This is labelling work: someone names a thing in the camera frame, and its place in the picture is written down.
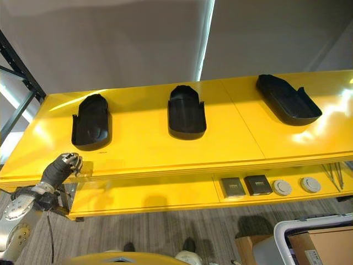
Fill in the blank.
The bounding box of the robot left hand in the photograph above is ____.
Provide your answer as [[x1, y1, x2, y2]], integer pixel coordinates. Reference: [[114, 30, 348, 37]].
[[40, 152, 83, 189]]

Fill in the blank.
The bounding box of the dark square box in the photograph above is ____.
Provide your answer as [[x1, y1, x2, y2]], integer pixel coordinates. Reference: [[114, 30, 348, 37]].
[[220, 177, 247, 198], [244, 174, 270, 196]]

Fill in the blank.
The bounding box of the small brown cardboard box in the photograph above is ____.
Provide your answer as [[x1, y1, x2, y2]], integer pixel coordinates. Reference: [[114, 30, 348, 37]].
[[234, 234, 272, 265]]

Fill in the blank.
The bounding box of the grey plastic box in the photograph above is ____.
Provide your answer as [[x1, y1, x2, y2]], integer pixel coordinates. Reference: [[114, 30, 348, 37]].
[[253, 214, 353, 265]]

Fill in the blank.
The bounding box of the black sole-shaped part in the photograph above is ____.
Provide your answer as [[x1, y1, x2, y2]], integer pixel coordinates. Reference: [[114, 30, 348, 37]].
[[71, 94, 113, 151], [168, 85, 207, 141], [255, 74, 323, 126]]

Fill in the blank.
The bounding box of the robot body with feet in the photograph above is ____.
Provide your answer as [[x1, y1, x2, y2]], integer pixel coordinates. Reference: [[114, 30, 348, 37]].
[[62, 237, 204, 265]]

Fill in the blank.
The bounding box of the white round disc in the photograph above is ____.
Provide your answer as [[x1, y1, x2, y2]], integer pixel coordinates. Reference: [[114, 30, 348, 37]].
[[272, 179, 293, 197], [300, 177, 322, 194]]

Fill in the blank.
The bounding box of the bundle of metal rods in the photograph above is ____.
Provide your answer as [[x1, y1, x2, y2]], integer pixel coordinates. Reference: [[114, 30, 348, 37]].
[[321, 162, 346, 193]]

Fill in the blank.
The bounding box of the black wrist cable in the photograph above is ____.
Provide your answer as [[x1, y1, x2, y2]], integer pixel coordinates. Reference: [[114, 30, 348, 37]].
[[46, 209, 55, 263]]

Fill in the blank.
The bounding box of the black metal rack frame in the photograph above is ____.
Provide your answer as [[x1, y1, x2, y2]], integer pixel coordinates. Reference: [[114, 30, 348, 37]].
[[0, 29, 47, 166]]

